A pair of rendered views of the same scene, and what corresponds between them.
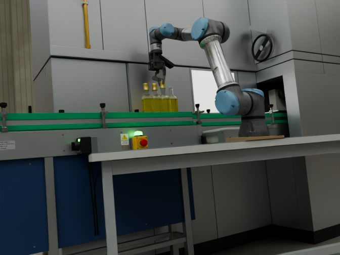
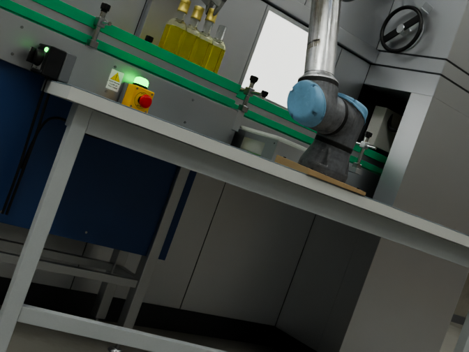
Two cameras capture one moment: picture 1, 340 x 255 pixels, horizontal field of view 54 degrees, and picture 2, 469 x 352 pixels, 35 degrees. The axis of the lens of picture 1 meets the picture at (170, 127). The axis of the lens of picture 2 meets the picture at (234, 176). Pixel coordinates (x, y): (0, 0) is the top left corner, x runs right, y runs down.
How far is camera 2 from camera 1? 0.48 m
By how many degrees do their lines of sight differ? 11
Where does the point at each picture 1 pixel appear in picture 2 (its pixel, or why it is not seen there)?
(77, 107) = not seen: outside the picture
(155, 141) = (161, 107)
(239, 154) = (287, 189)
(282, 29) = (448, 16)
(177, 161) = (192, 158)
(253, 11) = not seen: outside the picture
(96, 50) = not seen: outside the picture
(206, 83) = (283, 45)
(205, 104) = (264, 80)
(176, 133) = (199, 110)
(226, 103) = (306, 104)
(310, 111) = (424, 173)
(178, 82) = (237, 22)
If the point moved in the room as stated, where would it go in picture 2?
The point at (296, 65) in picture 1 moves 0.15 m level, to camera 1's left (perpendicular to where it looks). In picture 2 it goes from (440, 87) to (407, 74)
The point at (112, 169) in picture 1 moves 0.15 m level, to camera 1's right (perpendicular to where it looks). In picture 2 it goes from (88, 124) to (146, 145)
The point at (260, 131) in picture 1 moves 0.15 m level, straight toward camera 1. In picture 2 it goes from (334, 170) to (336, 168)
